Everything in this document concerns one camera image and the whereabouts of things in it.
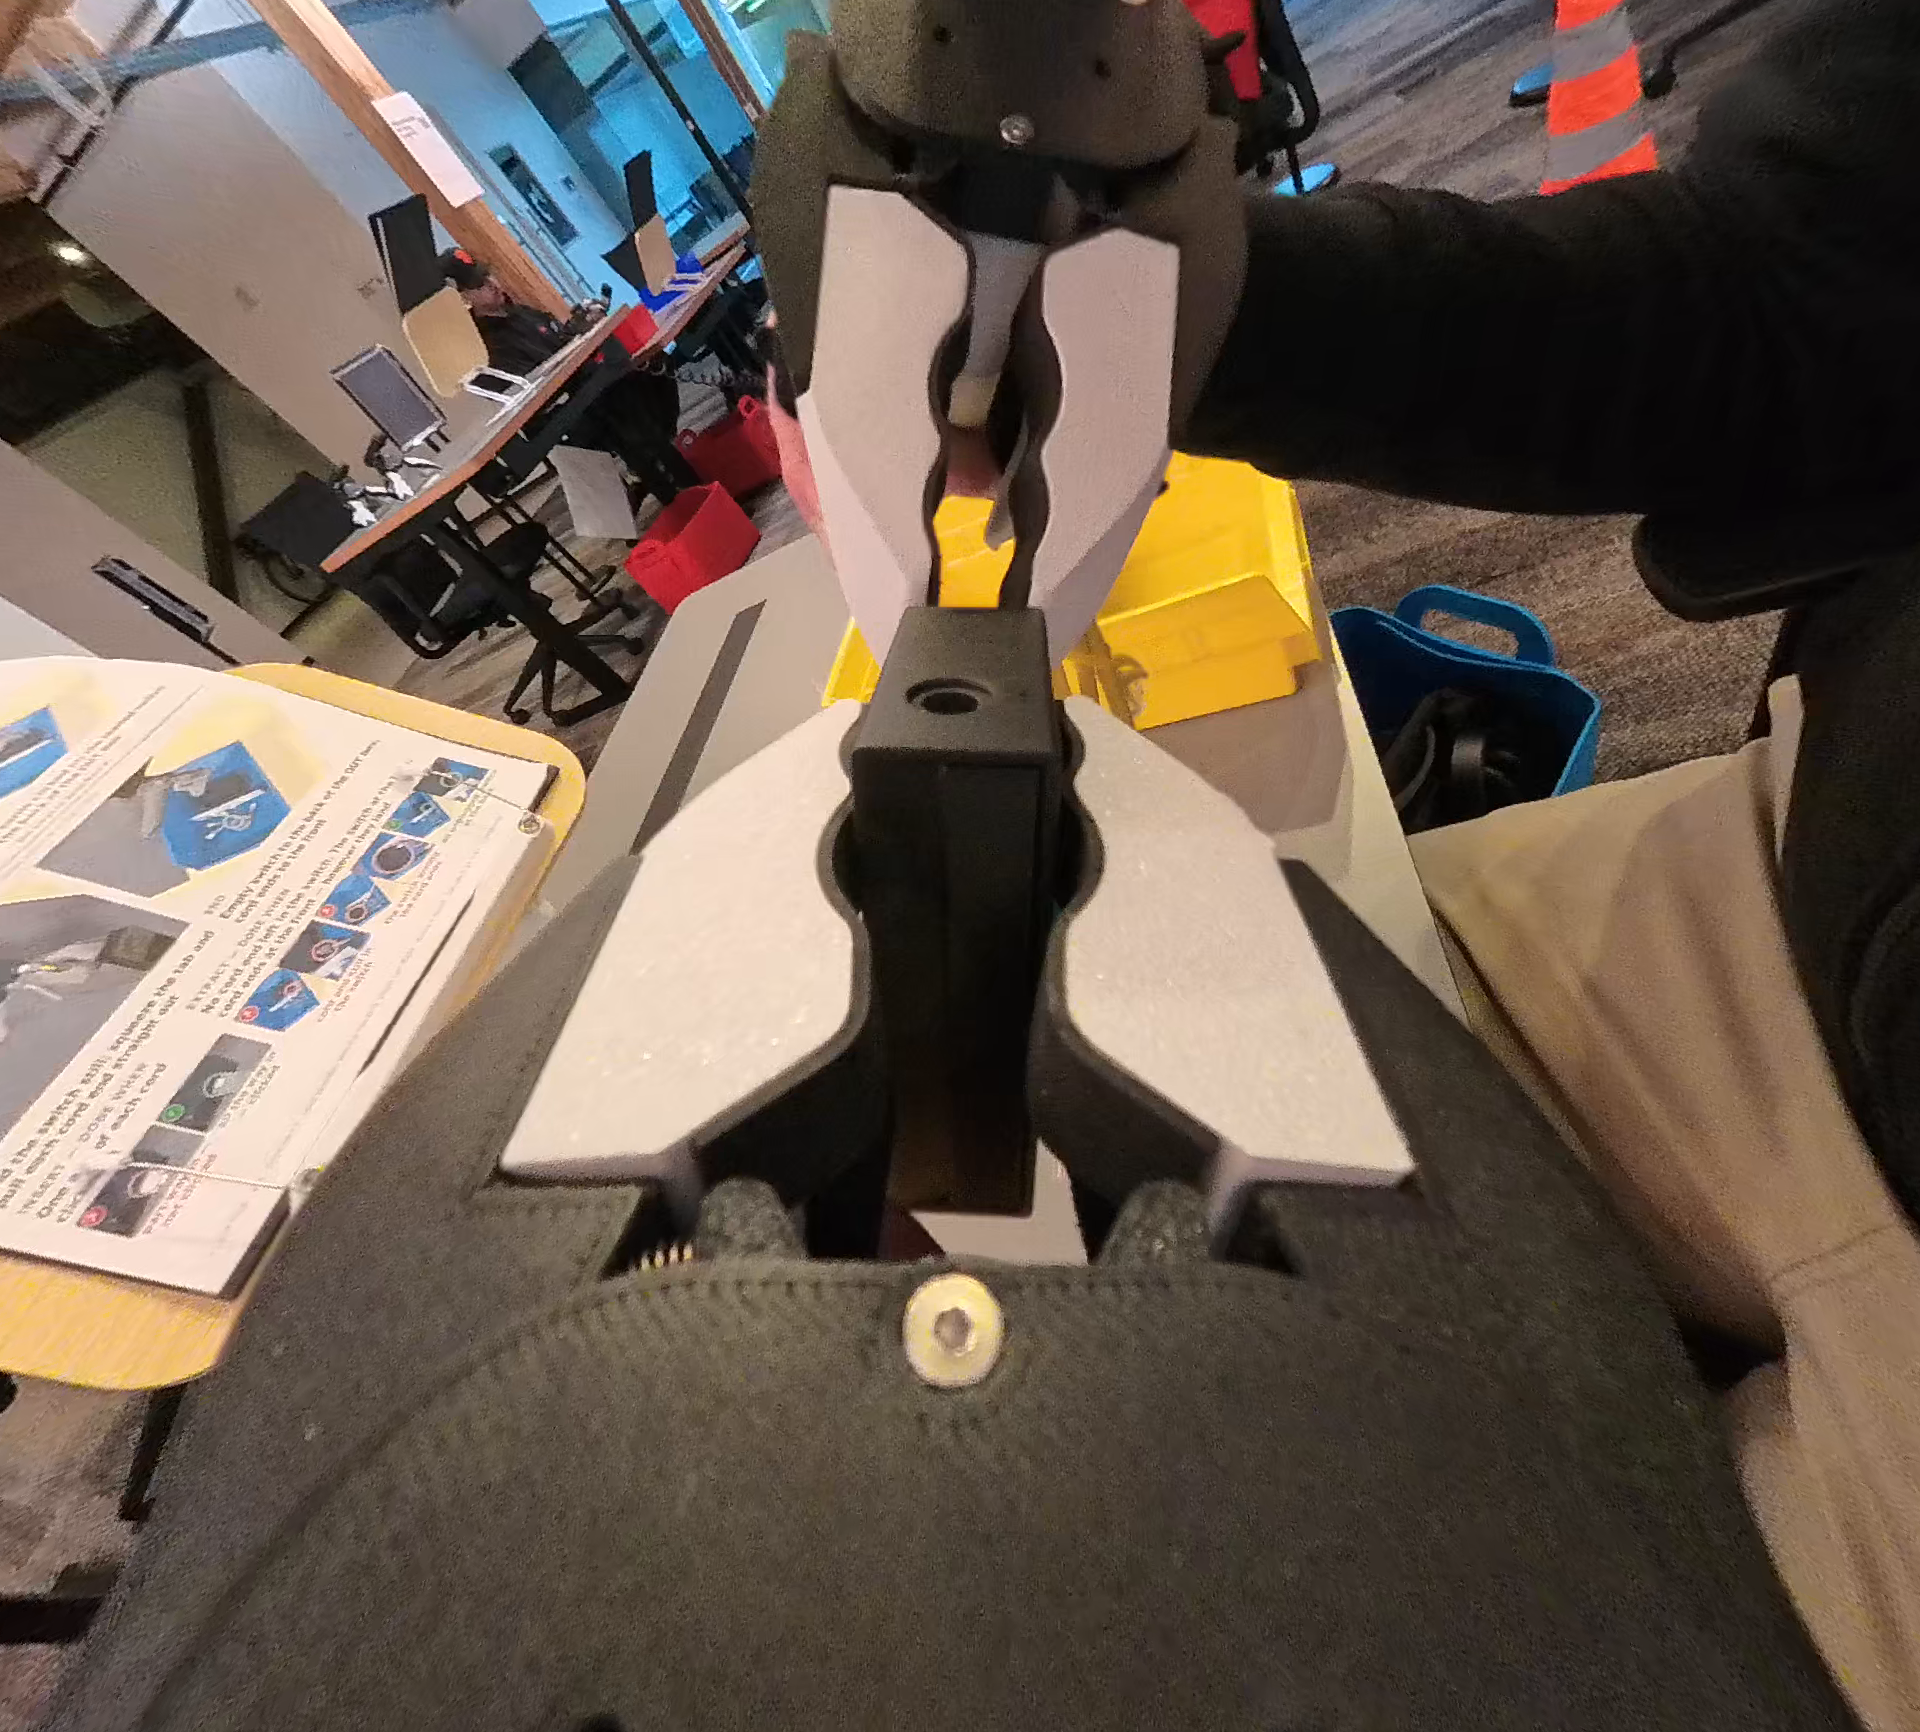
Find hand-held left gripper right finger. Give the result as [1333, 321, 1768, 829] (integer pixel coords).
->
[1033, 697, 1423, 1195]

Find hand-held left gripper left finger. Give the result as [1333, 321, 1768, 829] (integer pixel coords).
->
[499, 699, 887, 1208]

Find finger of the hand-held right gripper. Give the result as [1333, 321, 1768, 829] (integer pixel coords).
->
[989, 228, 1186, 658]
[790, 185, 981, 640]

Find yellow plastic bin with divider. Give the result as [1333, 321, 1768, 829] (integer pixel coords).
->
[820, 450, 1309, 716]

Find black network switch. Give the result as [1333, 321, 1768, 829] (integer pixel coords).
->
[838, 612, 1088, 1220]

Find person's right hand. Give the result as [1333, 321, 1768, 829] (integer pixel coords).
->
[763, 312, 847, 553]

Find red plastic bin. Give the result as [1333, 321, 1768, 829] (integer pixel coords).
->
[671, 393, 787, 506]
[625, 481, 763, 614]

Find wooden office desk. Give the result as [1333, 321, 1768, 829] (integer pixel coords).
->
[315, 240, 753, 582]

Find blue bag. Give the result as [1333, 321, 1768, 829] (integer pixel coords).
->
[1330, 584, 1605, 836]

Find black office chair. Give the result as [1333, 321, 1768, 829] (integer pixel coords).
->
[352, 509, 640, 730]

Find person's beige pants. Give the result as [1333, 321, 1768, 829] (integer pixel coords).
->
[1413, 670, 1920, 1732]

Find small wooden board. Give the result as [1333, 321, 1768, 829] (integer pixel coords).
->
[397, 281, 496, 405]

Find printed instruction sheet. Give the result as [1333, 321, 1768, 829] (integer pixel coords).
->
[0, 658, 590, 1391]

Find grey tilted monitor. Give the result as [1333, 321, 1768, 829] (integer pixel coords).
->
[329, 344, 452, 456]

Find black monitor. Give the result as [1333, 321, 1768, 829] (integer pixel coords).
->
[367, 194, 459, 315]

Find white paper notice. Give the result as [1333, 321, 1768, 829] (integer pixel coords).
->
[370, 92, 496, 207]

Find orange traffic cone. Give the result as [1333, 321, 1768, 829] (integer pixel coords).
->
[1534, 0, 1664, 198]

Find black flat device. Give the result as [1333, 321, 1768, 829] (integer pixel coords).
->
[91, 553, 223, 646]

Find wooden post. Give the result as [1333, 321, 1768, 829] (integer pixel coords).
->
[142, 0, 579, 315]

